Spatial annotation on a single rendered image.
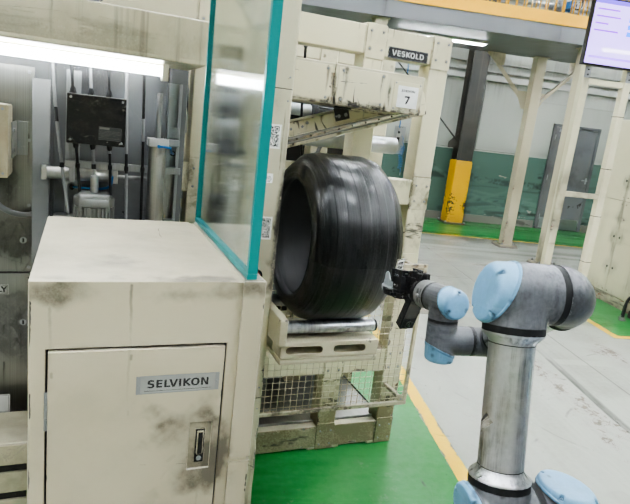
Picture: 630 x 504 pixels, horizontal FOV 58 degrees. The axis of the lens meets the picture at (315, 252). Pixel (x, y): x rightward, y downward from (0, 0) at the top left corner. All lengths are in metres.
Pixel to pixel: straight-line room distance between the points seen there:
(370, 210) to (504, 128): 10.35
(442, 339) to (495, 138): 10.64
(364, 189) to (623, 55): 4.30
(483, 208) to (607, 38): 6.71
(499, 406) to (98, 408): 0.72
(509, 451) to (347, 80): 1.45
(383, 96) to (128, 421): 1.55
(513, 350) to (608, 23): 4.85
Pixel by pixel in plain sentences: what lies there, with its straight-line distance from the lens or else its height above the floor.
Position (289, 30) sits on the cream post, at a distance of 1.82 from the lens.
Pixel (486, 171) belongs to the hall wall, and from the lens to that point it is 11.88.
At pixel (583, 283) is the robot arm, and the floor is 1.34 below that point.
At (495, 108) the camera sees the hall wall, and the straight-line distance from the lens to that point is 11.95.
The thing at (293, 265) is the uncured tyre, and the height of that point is 1.02.
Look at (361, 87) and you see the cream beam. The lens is 2.19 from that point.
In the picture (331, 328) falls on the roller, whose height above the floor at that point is 0.90.
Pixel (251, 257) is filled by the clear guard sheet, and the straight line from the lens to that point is 1.04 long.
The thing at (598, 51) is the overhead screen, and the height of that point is 2.44.
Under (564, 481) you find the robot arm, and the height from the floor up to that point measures 0.95.
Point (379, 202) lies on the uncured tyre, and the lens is 1.79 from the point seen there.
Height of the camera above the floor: 1.56
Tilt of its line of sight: 13 degrees down
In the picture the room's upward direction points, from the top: 7 degrees clockwise
